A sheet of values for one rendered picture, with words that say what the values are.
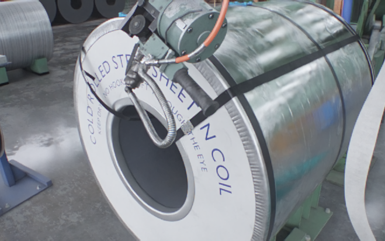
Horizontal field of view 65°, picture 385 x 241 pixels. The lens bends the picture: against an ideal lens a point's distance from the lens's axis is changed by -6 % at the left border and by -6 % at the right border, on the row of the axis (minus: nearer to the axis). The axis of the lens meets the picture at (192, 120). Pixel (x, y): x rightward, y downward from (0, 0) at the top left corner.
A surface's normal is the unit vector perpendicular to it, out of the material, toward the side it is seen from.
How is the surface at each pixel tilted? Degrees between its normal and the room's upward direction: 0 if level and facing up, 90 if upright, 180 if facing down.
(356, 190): 94
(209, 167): 90
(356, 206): 92
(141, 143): 75
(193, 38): 115
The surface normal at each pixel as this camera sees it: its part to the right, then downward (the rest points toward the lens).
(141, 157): 0.62, -0.23
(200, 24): 0.57, 0.67
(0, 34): 0.72, 0.07
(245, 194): -0.68, 0.32
